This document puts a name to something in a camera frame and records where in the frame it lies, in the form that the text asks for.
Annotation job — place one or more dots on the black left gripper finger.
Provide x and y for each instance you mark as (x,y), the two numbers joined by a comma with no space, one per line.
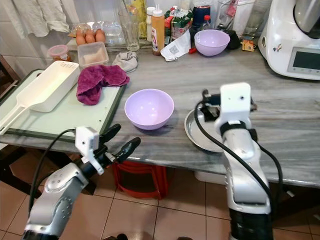
(110,132)
(128,147)

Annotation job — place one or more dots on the small shallow steel bowl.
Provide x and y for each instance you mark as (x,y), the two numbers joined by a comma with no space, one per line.
(200,132)

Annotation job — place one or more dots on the lilac plastic bowl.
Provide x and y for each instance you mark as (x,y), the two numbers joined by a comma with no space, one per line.
(149,109)
(211,42)

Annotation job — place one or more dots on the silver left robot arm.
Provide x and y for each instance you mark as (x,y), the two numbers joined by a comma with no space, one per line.
(55,200)

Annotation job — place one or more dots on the red plastic stool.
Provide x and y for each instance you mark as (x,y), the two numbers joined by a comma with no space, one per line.
(140,179)

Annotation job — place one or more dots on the pale green cutting board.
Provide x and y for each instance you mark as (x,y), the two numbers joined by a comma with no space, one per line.
(60,120)

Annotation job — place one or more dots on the purple towel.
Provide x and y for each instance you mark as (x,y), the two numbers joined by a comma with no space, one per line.
(100,80)

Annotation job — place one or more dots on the white plastic bin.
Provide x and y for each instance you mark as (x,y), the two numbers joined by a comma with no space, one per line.
(210,177)

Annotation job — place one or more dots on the small grey cloth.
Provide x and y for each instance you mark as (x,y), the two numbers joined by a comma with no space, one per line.
(125,62)

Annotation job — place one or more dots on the white printed paper packet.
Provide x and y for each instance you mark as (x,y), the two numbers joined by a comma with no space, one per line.
(176,49)

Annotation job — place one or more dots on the small black object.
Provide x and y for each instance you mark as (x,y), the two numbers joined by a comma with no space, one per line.
(233,40)

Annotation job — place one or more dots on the small yellow box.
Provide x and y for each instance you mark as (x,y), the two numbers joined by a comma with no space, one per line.
(248,45)

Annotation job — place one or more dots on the clear square lidded container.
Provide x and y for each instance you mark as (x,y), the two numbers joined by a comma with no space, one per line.
(93,55)

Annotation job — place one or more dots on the small red lid container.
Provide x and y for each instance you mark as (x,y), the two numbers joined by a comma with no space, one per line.
(60,52)

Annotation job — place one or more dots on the green snack packet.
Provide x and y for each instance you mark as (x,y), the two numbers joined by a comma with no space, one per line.
(180,22)

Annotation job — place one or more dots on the orange sauce bottle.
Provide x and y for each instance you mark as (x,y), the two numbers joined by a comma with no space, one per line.
(157,32)

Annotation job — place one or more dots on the brown egg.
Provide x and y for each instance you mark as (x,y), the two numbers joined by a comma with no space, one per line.
(80,38)
(90,37)
(100,35)

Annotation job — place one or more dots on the dark jar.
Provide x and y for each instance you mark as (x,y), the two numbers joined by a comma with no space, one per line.
(201,15)

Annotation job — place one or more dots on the clear plastic storage container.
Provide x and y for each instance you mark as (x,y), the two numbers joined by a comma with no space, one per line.
(230,15)

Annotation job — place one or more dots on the clear plastic egg tray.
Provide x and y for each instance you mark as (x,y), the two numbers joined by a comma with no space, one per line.
(112,31)

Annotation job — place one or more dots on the white kitchen appliance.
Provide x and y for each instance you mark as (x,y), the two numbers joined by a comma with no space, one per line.
(285,40)

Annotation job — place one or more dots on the clear drinking glass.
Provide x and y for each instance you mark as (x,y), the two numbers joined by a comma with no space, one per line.
(129,30)

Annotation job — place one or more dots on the clear measuring jug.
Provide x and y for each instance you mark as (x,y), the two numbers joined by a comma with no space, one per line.
(258,20)

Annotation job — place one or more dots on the white slim bottle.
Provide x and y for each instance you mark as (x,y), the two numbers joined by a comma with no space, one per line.
(149,20)

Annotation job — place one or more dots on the yellow plastic bag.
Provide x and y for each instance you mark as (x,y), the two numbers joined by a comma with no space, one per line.
(140,10)

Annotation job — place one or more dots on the beige hanging towel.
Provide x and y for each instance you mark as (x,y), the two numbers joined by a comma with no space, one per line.
(37,17)
(60,14)

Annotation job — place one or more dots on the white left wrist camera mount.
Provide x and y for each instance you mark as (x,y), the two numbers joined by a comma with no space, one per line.
(86,141)

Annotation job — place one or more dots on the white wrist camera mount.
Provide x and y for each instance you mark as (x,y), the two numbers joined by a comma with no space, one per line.
(235,100)
(86,141)

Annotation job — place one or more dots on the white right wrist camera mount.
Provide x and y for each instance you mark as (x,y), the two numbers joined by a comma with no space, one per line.
(235,100)

